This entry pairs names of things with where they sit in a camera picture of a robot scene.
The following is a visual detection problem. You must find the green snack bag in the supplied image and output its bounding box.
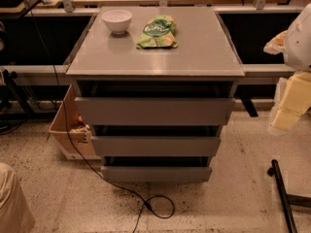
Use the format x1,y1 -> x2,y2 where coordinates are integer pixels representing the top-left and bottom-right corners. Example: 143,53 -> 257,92
136,15 -> 178,49

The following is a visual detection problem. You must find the grey drawer cabinet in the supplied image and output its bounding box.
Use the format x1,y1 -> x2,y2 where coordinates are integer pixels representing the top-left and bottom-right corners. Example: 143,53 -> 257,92
65,6 -> 246,183

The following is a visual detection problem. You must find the grey top drawer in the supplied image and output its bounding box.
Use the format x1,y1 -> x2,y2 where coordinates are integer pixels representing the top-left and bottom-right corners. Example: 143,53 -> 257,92
75,97 -> 234,126

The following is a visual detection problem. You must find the cardboard box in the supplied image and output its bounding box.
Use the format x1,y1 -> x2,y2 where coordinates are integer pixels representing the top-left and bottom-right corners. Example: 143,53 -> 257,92
49,85 -> 98,160

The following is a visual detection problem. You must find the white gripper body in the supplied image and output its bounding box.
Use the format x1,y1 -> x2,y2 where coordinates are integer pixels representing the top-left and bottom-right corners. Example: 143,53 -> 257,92
279,72 -> 311,115

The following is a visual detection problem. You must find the beige padded object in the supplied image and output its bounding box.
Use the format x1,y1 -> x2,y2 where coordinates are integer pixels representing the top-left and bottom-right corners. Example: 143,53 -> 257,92
0,163 -> 35,233

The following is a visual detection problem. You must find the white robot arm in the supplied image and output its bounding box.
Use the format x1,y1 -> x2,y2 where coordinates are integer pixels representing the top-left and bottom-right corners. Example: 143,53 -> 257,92
263,4 -> 311,135

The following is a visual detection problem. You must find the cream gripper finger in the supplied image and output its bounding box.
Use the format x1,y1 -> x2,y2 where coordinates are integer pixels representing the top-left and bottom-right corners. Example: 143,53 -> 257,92
271,110 -> 301,131
263,31 -> 287,54

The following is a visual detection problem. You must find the grey bottom drawer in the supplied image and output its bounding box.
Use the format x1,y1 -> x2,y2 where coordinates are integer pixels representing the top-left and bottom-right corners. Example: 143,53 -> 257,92
101,166 -> 212,183

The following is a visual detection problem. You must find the aluminium frame rail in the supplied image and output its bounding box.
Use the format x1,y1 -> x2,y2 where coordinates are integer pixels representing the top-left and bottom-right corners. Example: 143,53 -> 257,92
0,64 -> 294,85

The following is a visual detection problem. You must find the grey drawer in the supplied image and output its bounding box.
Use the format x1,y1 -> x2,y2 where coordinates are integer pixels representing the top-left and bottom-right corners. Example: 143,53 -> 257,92
91,136 -> 221,156
101,166 -> 212,183
75,97 -> 234,126

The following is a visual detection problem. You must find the black metal floor stand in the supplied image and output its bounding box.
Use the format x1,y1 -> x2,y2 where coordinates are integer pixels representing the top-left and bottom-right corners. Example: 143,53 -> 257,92
267,159 -> 311,233

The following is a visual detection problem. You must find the white ceramic bowl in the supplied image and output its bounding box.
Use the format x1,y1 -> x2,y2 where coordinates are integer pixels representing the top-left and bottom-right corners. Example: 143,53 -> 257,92
102,10 -> 132,34

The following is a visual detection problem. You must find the black power cable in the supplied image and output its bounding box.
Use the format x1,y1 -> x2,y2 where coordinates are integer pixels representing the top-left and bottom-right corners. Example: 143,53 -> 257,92
14,0 -> 176,233

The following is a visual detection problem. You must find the grey middle drawer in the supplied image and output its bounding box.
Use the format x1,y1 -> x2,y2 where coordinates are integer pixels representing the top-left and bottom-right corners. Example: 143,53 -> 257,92
91,136 -> 221,156

